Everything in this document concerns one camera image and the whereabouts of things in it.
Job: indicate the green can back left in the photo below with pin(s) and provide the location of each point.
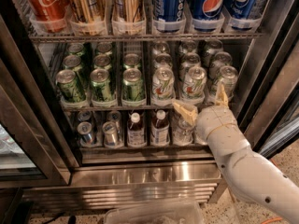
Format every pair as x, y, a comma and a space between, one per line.
76, 49

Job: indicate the white 7up can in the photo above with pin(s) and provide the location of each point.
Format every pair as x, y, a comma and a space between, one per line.
194, 82
163, 83
210, 48
228, 76
159, 47
187, 47

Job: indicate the blue Pepsi can middle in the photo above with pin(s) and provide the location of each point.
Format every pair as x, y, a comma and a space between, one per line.
206, 15

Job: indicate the green can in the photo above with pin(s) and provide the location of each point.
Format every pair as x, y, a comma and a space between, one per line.
104, 48
76, 49
70, 86
132, 85
101, 88

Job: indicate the green can front right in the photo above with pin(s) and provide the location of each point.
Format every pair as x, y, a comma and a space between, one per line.
132, 85

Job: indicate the green can front middle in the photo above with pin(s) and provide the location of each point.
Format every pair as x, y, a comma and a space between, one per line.
101, 88

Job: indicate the gold soda can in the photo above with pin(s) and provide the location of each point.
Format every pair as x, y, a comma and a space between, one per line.
88, 15
128, 14

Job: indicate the green can back middle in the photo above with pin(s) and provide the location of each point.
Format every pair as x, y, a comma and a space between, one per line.
104, 48

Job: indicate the gold soda can right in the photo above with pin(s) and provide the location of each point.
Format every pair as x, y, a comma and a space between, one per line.
128, 14

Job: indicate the white 7up can second-row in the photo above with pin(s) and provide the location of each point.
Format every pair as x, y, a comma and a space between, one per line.
218, 60
187, 61
161, 60

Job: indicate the green can second-row left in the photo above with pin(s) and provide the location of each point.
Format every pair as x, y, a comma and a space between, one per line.
75, 63

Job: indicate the silver can bottom front left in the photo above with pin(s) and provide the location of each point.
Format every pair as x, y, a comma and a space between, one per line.
86, 132

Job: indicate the clear water bottle right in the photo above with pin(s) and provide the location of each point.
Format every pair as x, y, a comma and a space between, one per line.
199, 141

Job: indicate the silver can bottom front right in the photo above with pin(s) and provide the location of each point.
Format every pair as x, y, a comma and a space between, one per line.
111, 137

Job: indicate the blue Pepsi can left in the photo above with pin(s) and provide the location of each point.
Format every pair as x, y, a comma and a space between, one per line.
167, 14

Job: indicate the white 7up can second-row right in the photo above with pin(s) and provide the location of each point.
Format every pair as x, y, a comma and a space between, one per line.
218, 60

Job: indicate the silver can bottom back left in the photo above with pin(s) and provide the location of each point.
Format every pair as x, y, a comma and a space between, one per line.
85, 116

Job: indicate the gold soda can left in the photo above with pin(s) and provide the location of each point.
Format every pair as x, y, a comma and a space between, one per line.
88, 15

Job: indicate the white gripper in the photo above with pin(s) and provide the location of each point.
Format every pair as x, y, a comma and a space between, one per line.
214, 118

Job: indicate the silver can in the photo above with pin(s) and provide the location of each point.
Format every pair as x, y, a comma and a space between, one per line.
85, 116
86, 132
115, 116
111, 137

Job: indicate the brown tea bottle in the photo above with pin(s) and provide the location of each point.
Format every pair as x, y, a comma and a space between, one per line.
159, 129
135, 131

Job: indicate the white 7up can second-row middle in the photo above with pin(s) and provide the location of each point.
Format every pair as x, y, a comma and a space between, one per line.
187, 61

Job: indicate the green can second-row middle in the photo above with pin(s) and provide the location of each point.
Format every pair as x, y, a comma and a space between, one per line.
103, 61

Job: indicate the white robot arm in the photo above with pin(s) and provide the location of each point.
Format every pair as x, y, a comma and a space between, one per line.
251, 177

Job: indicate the stainless steel display fridge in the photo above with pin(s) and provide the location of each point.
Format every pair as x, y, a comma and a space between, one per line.
69, 177

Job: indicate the brown tea bottle right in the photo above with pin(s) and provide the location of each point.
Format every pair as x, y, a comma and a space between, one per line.
159, 129

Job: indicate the green can second-row right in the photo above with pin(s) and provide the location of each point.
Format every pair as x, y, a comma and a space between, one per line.
131, 60

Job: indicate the green can front left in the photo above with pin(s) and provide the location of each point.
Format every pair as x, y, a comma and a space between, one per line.
70, 86

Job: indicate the clear water bottle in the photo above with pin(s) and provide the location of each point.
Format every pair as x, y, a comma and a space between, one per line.
181, 130
199, 141

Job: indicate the clear water bottle left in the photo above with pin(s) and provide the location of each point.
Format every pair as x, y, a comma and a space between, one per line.
181, 130

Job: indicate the white 7up can second-row left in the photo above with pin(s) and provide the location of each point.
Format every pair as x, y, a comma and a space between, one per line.
161, 60

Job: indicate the silver can bottom back right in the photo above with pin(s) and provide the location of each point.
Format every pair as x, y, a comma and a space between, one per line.
115, 116

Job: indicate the red Coca-Cola can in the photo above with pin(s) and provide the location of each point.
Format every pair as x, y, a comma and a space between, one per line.
50, 12

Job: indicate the green can second-row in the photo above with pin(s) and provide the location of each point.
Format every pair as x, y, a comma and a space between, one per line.
103, 61
75, 63
131, 60

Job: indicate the brown tea bottle left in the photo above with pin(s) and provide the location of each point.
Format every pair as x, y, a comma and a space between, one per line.
135, 131

